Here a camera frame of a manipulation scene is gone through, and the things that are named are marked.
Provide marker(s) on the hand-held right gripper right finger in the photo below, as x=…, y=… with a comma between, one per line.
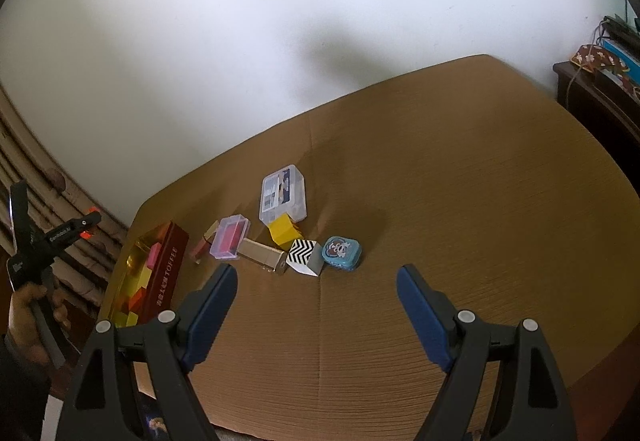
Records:
x=425, y=316

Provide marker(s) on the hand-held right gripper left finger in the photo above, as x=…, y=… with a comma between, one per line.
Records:
x=215, y=311

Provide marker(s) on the long red box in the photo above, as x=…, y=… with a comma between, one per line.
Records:
x=167, y=271

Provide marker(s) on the silver rectangular box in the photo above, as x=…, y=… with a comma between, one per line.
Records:
x=260, y=255

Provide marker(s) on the clear pink plastic box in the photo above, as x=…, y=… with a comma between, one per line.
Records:
x=229, y=237

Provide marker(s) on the black white zigzag box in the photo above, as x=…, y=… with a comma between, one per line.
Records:
x=302, y=255

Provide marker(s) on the blue cartoon tin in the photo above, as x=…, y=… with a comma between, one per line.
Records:
x=341, y=252

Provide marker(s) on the yellow block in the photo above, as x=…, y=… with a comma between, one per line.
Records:
x=282, y=230

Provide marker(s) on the clear plastic organizer box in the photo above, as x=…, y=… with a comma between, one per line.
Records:
x=281, y=193

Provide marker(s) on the person's left forearm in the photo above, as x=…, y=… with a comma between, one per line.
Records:
x=20, y=391

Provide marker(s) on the person's left hand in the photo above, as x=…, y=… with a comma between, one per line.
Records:
x=22, y=323

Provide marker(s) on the pink lip gloss tube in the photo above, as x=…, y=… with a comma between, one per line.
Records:
x=201, y=247

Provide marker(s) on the gold and beige box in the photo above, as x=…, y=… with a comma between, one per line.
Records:
x=212, y=230

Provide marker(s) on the colourful packets pile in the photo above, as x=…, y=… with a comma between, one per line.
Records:
x=137, y=286

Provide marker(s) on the striped brown curtain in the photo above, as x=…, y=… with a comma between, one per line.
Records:
x=30, y=161

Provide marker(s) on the dark wooden cabinet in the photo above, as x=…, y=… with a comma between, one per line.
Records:
x=600, y=106

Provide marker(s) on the floral patterned cloth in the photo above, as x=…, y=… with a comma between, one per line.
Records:
x=600, y=56

